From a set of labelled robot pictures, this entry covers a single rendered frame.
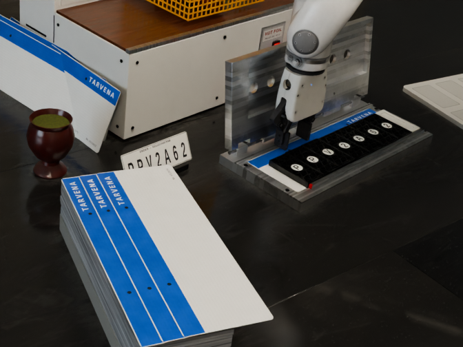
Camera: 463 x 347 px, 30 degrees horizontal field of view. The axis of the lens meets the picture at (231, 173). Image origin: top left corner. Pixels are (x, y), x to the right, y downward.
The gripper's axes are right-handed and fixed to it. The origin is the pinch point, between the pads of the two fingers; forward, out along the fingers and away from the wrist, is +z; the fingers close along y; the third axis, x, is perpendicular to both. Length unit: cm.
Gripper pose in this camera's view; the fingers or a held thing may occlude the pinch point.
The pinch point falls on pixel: (293, 135)
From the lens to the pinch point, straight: 172.2
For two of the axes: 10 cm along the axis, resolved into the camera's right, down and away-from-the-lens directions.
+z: -1.2, 8.4, 5.2
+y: 6.9, -3.1, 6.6
